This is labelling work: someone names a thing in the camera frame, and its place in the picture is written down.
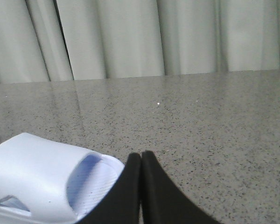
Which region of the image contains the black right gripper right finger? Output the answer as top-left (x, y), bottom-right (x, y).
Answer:
top-left (141, 151), bottom-right (219, 224)

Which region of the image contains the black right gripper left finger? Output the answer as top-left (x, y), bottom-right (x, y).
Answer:
top-left (78, 153), bottom-right (140, 224)

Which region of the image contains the light blue slipper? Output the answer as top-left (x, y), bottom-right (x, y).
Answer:
top-left (0, 133), bottom-right (124, 224)

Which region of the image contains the white pleated curtain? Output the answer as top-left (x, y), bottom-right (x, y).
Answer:
top-left (0, 0), bottom-right (280, 84)

